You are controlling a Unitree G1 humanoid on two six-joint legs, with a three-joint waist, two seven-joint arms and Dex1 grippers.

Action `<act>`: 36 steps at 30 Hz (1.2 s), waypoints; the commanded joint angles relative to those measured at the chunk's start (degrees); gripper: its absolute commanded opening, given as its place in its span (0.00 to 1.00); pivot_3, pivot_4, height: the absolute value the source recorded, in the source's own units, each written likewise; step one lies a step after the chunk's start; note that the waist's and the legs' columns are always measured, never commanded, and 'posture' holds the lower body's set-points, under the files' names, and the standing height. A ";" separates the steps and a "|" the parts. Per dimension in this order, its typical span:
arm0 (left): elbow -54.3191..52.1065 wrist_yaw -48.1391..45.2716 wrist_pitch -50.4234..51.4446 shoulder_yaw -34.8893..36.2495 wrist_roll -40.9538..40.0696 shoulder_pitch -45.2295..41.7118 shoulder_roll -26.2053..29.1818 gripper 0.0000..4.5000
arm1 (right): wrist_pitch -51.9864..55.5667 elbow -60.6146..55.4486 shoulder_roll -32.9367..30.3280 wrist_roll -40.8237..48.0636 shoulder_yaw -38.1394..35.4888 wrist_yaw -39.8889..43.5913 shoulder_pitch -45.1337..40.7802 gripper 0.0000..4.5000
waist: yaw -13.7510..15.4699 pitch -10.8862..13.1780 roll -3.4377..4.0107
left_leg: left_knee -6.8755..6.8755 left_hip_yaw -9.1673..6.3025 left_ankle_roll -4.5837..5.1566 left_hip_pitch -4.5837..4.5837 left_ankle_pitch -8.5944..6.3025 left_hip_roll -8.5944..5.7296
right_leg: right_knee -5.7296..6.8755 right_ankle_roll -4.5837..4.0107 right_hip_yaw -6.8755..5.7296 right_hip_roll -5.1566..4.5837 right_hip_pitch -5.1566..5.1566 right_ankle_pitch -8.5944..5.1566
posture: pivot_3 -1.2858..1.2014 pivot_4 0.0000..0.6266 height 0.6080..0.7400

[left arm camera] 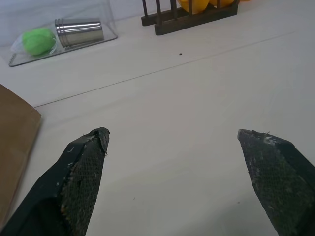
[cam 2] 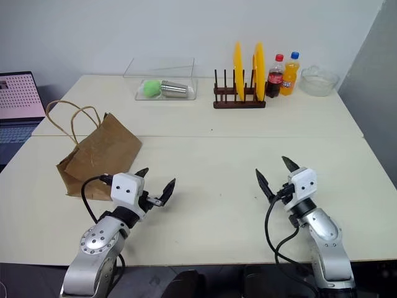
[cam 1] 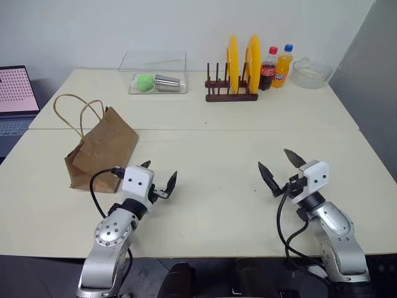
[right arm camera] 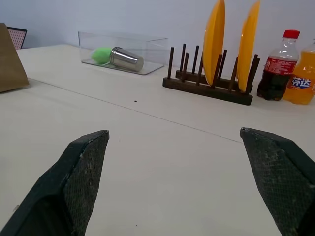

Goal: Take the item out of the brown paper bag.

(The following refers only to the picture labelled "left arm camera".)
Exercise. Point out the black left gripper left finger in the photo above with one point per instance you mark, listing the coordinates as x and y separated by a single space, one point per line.
73 186

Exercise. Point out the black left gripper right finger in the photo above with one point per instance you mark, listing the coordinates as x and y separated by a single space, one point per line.
278 179

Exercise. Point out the green ball in mesh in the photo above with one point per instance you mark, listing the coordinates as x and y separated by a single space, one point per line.
38 41

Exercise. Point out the stacked steel cups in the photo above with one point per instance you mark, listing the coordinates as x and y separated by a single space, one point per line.
78 32

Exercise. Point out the clear plastic box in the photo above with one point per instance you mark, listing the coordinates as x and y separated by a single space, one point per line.
49 29

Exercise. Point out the dark wooden rack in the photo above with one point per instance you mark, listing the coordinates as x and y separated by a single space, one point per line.
189 17

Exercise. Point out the yellow fruit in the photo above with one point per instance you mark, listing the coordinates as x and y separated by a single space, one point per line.
199 5

